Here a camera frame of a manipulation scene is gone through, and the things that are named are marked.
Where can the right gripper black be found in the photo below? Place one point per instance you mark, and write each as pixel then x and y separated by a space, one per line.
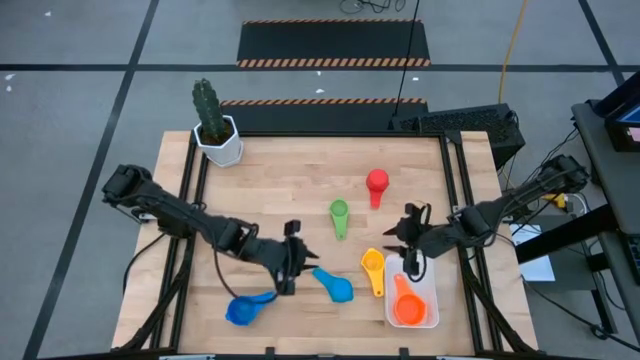
pixel 422 240

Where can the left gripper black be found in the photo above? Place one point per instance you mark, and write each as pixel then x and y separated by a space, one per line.
pixel 280 255

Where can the yellow measuring cup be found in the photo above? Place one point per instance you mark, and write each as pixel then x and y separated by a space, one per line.
pixel 372 260

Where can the teal measuring cup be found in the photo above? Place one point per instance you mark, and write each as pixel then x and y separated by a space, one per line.
pixel 340 290

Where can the green measuring cup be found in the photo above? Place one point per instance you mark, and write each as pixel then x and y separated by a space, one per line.
pixel 341 227

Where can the white plastic basket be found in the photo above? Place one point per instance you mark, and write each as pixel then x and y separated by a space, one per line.
pixel 431 287

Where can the red measuring cup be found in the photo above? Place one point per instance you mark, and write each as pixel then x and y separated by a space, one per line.
pixel 377 181

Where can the orange measuring cup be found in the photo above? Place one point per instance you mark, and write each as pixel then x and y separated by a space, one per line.
pixel 410 310

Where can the large blue measuring cup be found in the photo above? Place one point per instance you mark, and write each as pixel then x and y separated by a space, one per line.
pixel 240 310

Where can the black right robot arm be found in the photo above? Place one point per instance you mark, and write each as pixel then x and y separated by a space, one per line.
pixel 500 210

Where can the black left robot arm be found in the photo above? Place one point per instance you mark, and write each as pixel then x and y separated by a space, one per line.
pixel 170 212

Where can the black computer case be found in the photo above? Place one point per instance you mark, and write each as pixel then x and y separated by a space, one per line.
pixel 465 122

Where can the white plant pot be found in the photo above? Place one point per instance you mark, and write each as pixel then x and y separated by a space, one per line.
pixel 225 152

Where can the black hazard-striped floor ramp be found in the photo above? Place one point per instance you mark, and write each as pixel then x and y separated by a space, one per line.
pixel 320 117
pixel 330 42

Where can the white paper sheet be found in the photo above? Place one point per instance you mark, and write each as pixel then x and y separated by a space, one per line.
pixel 542 270

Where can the yellow extension plug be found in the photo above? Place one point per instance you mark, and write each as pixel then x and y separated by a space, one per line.
pixel 557 200

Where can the green cactus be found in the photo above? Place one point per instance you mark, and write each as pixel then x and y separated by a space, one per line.
pixel 209 110

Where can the dark grey side desk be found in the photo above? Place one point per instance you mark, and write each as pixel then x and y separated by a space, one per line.
pixel 612 185

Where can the black device with screen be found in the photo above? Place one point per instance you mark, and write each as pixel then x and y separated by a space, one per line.
pixel 617 142

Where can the black aluminium table frame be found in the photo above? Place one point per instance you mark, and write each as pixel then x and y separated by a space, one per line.
pixel 350 134

